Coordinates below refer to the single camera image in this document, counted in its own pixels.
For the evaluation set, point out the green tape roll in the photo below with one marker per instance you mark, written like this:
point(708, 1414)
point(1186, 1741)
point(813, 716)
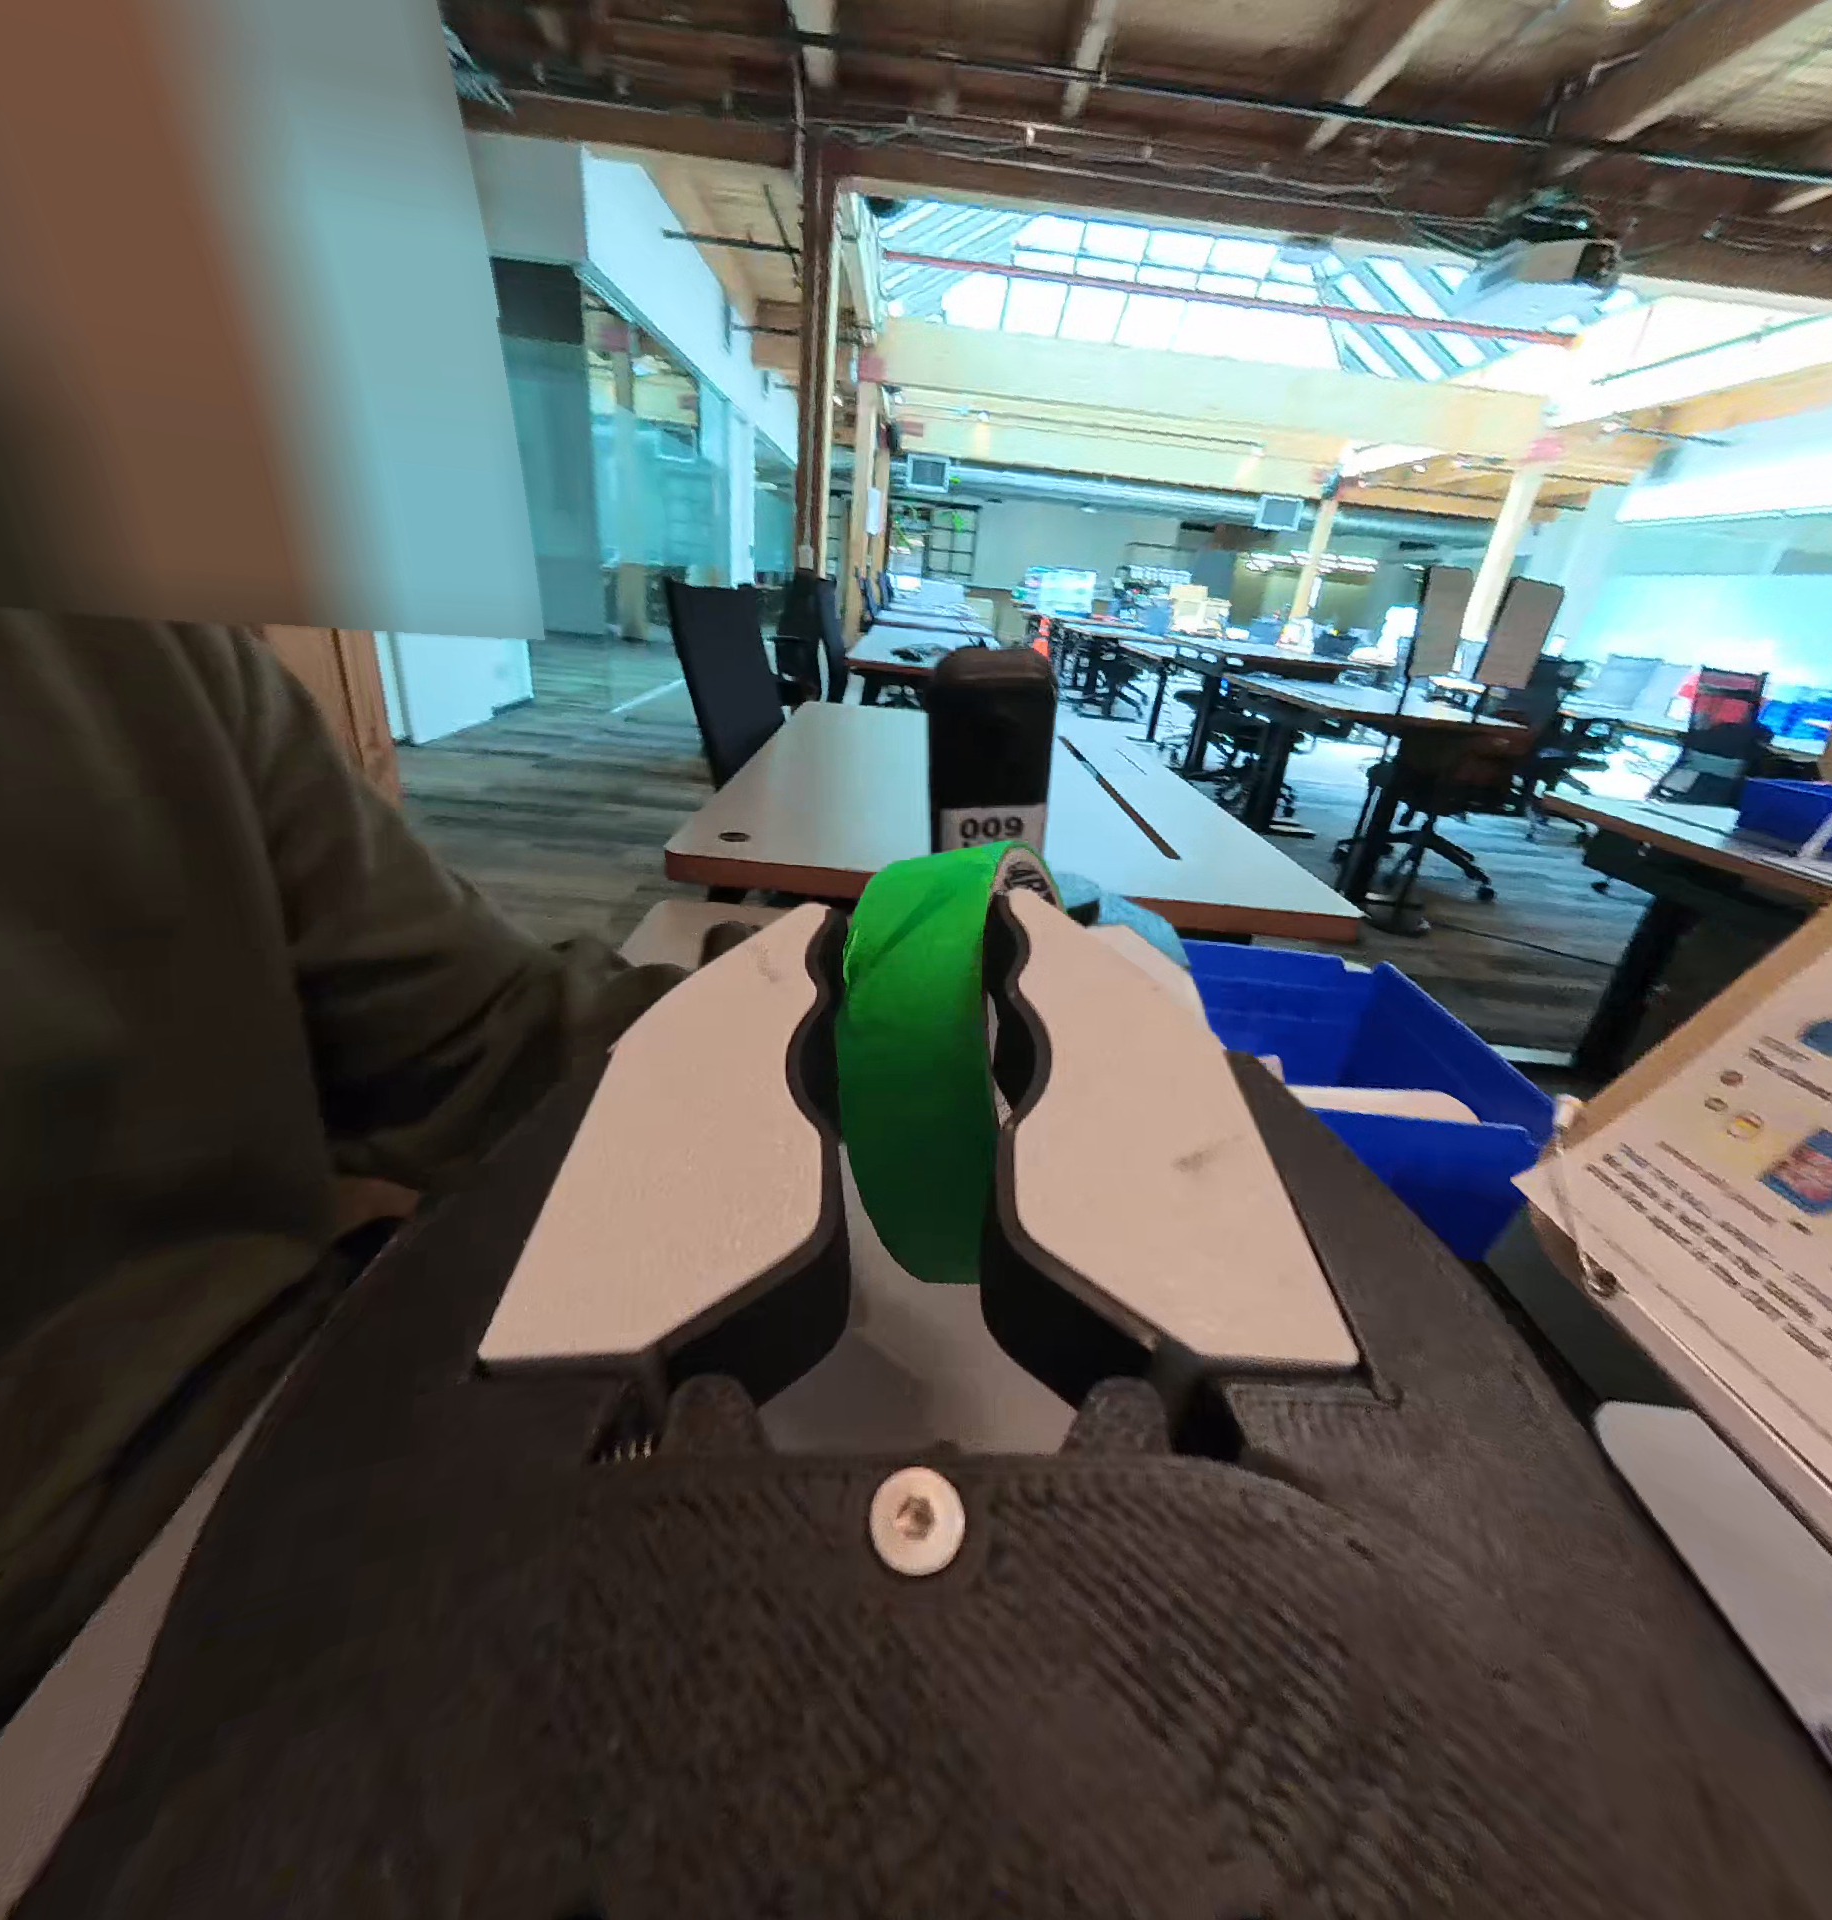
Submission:
point(916, 1080)

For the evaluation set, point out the grey divider panel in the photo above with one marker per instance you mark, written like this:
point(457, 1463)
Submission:
point(1445, 622)
point(1520, 630)

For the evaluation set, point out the black high-back chair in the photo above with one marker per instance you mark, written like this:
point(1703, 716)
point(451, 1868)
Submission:
point(720, 675)

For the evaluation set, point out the black red mesh chair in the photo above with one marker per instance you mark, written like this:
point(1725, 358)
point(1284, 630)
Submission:
point(1714, 735)

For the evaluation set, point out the dark wooden column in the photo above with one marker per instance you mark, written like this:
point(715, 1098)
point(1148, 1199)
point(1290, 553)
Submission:
point(815, 375)

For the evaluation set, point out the person's left forearm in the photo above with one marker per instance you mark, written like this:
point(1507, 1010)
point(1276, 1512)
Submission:
point(525, 1036)

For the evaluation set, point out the blue plastic bin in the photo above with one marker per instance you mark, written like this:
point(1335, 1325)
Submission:
point(1395, 1050)

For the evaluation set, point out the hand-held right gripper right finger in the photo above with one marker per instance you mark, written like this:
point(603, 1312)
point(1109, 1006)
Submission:
point(1170, 1200)

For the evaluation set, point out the white stand base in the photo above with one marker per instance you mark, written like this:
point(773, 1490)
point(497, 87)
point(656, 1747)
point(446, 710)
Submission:
point(1725, 1546)

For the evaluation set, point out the white-top table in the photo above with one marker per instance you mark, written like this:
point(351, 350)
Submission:
point(825, 796)

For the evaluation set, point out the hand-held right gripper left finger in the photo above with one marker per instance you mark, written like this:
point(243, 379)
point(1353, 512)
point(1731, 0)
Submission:
point(660, 1185)

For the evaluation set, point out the small blue bin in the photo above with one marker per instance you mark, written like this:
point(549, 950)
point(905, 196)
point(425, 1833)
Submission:
point(1800, 817)

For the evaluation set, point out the printed instruction sheet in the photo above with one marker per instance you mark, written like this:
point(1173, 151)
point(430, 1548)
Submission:
point(1741, 1200)

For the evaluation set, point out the ceiling projector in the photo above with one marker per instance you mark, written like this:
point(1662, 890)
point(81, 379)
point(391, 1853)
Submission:
point(1539, 270)

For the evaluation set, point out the long wooden-top table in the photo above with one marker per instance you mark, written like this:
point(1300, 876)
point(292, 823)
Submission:
point(1366, 705)

